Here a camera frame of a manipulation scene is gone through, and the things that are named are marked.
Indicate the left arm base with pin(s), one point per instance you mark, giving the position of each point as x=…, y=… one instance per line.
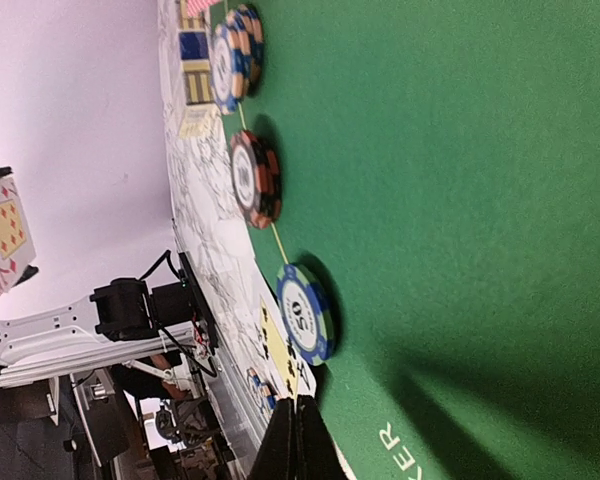
x=129, y=311

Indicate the front aluminium rail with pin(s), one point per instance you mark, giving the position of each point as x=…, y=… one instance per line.
x=230, y=291

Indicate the red card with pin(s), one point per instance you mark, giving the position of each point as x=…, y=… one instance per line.
x=195, y=7

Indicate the brown chip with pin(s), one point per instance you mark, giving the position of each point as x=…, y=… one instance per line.
x=256, y=179

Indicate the round green poker mat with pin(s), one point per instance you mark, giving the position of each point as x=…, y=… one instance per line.
x=441, y=166

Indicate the gold blue card box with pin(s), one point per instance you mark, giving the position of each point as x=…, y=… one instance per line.
x=193, y=32

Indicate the blue chips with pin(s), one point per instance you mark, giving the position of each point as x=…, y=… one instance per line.
x=237, y=57

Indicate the teal chip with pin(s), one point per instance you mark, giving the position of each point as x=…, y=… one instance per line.
x=307, y=312

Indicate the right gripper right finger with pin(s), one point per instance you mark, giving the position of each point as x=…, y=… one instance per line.
x=316, y=456

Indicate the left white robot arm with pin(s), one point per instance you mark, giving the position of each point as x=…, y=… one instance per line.
x=64, y=341

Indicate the red playing card deck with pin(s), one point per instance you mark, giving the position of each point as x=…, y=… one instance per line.
x=17, y=251

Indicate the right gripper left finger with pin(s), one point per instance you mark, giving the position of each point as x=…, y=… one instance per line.
x=274, y=457

